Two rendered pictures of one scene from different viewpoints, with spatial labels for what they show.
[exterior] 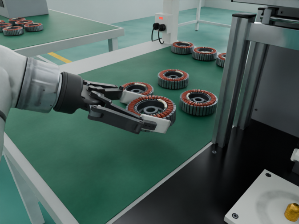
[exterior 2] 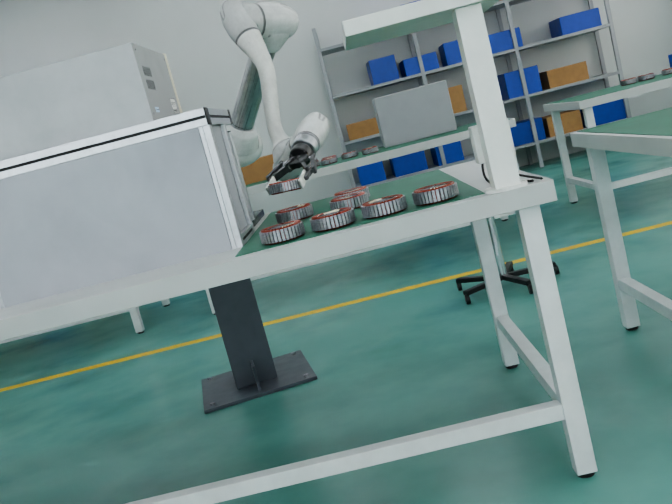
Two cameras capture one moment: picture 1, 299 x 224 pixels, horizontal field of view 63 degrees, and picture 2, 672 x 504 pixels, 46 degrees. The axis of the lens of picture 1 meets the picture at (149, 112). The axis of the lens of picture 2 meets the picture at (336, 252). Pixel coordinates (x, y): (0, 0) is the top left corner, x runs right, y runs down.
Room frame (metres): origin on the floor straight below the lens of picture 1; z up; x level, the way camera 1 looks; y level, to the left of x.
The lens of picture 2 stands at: (2.45, -1.68, 0.99)
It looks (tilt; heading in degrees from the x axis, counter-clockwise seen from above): 9 degrees down; 137
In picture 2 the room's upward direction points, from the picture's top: 15 degrees counter-clockwise
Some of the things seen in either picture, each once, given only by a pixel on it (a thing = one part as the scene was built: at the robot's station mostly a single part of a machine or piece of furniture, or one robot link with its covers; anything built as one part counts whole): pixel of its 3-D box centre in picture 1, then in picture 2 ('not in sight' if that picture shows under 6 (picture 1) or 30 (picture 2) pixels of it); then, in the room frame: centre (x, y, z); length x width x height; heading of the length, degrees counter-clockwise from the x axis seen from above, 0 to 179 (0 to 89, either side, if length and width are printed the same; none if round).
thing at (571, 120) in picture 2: not in sight; (560, 123); (-2.14, 6.22, 0.39); 0.40 x 0.36 x 0.21; 133
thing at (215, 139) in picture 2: not in sight; (228, 183); (0.67, -0.37, 0.91); 0.28 x 0.03 x 0.32; 135
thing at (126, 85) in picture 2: not in sight; (85, 104); (0.38, -0.55, 1.22); 0.44 x 0.39 x 0.20; 45
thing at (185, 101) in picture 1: (198, 102); (294, 213); (0.65, -0.15, 0.77); 0.11 x 0.11 x 0.04
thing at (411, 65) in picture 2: not in sight; (418, 65); (-3.09, 5.27, 1.37); 0.42 x 0.36 x 0.18; 137
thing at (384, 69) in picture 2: not in sight; (382, 71); (-3.37, 4.99, 1.41); 0.42 x 0.28 x 0.26; 136
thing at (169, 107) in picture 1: (151, 112); (285, 186); (0.47, 0.00, 0.84); 0.11 x 0.11 x 0.04
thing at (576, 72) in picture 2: not in sight; (563, 75); (-2.04, 6.32, 0.87); 0.42 x 0.40 x 0.19; 44
